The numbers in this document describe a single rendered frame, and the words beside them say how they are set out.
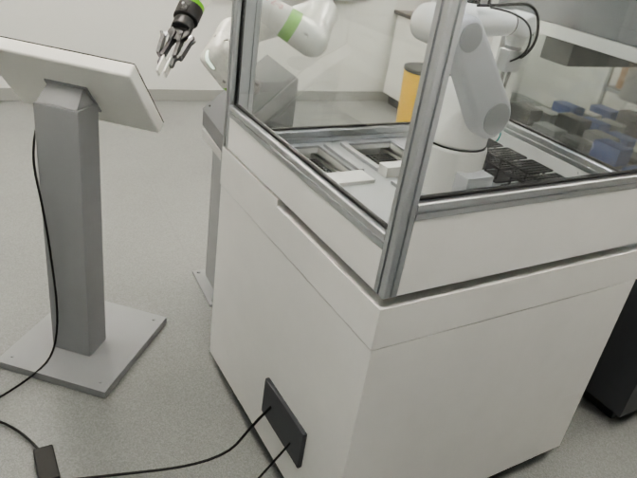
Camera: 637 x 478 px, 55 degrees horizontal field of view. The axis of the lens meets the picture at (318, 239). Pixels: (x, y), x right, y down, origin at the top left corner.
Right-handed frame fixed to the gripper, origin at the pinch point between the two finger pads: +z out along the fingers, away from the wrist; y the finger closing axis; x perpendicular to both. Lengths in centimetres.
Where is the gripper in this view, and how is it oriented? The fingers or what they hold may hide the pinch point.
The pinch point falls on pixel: (164, 65)
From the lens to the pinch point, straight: 225.8
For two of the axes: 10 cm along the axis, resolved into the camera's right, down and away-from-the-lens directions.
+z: -2.7, 8.9, -3.6
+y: 9.6, 2.3, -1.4
